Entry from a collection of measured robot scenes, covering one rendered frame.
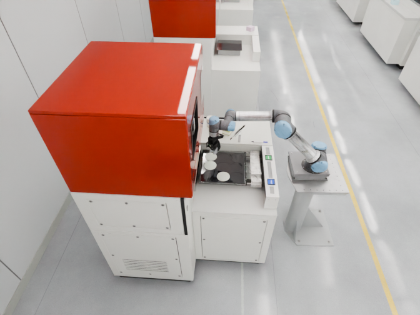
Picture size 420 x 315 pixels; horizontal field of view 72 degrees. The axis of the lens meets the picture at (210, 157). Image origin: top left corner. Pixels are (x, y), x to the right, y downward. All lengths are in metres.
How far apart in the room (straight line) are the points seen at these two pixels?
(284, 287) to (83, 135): 2.10
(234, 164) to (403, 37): 4.70
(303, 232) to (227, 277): 0.90
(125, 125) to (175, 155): 0.29
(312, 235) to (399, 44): 4.29
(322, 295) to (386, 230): 1.05
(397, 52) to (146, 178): 5.60
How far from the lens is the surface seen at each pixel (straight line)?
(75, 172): 1.79
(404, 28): 6.37
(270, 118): 2.17
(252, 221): 2.25
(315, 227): 3.22
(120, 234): 2.21
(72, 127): 1.55
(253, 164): 2.43
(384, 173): 4.11
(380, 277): 3.20
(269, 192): 2.14
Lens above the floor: 2.58
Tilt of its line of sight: 44 degrees down
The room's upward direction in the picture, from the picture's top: 1 degrees counter-clockwise
